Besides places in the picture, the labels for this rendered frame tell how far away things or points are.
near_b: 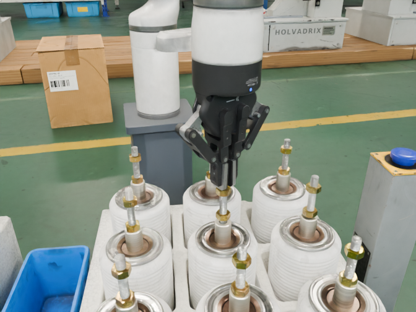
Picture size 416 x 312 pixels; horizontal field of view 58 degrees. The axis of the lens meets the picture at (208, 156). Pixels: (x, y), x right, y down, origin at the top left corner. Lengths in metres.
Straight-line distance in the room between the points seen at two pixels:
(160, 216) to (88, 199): 0.53
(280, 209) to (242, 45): 0.31
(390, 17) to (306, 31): 0.59
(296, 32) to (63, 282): 2.05
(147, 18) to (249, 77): 0.38
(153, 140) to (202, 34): 0.43
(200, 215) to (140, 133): 0.24
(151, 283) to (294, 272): 0.19
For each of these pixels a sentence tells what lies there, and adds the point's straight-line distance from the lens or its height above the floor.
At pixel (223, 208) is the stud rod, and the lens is 0.49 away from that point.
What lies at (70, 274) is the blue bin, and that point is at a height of 0.06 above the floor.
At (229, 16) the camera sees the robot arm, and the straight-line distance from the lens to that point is 0.37.
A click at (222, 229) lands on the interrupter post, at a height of 0.28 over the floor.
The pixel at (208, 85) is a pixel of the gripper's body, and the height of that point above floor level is 0.48.
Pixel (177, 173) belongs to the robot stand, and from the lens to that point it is 0.82.
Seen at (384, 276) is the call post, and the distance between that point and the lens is 0.74.
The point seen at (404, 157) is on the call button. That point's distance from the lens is 0.63.
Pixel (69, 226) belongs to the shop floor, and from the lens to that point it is 1.02.
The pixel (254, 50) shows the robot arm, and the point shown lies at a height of 0.51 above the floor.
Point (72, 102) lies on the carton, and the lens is 1.57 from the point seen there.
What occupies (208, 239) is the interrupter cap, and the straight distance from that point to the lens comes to 0.53.
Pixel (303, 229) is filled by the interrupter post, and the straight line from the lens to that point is 0.54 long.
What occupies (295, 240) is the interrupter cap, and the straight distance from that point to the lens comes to 0.53.
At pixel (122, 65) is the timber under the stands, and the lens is 2.21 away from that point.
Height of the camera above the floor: 0.59
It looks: 27 degrees down
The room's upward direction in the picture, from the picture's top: straight up
